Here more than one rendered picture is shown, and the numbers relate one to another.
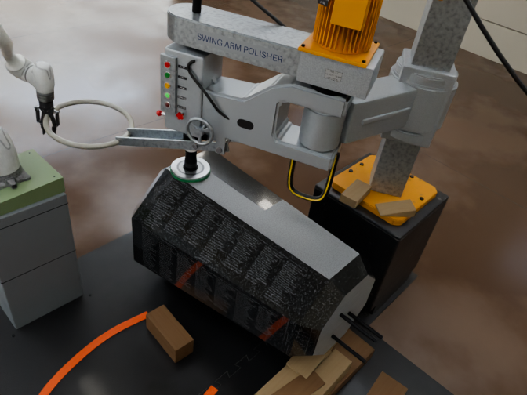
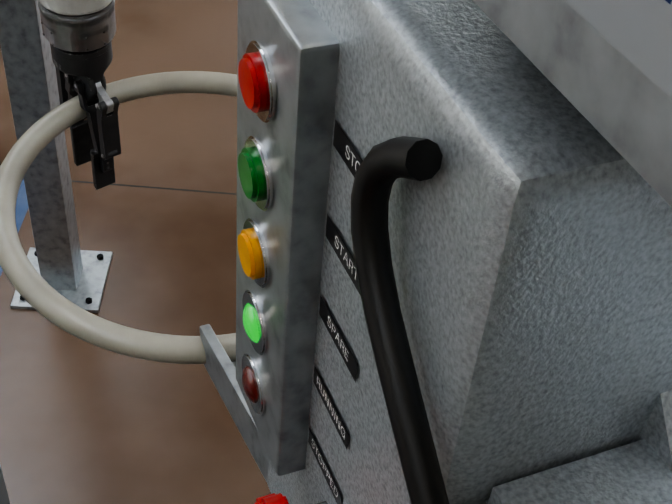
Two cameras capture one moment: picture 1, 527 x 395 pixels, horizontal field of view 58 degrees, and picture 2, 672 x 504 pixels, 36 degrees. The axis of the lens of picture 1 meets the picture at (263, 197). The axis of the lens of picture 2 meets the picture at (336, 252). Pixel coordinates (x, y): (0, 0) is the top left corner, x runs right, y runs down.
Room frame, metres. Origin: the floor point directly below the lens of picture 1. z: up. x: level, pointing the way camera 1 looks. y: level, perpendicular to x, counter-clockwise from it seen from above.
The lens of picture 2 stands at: (1.81, 0.21, 1.73)
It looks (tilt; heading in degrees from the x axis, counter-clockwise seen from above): 42 degrees down; 49
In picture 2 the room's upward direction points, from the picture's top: 5 degrees clockwise
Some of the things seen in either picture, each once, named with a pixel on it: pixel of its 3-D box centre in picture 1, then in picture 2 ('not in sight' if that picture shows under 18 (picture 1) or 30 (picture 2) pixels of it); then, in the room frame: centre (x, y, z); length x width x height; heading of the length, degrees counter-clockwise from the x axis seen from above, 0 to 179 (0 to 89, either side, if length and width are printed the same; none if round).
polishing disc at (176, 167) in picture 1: (190, 168); not in sight; (2.13, 0.42, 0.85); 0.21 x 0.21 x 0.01
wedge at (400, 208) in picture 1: (395, 208); not in sight; (2.13, -0.74, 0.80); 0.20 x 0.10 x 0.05; 103
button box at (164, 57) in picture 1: (169, 84); (284, 246); (2.04, 0.52, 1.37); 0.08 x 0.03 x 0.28; 74
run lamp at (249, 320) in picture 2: not in sight; (256, 321); (2.03, 0.53, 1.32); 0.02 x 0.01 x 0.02; 74
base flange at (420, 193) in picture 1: (384, 186); not in sight; (2.37, -0.71, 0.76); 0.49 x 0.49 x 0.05; 52
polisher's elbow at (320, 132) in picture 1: (321, 123); not in sight; (1.95, -0.21, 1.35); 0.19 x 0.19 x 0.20
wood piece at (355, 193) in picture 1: (355, 193); not in sight; (2.20, -0.51, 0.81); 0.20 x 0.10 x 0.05; 150
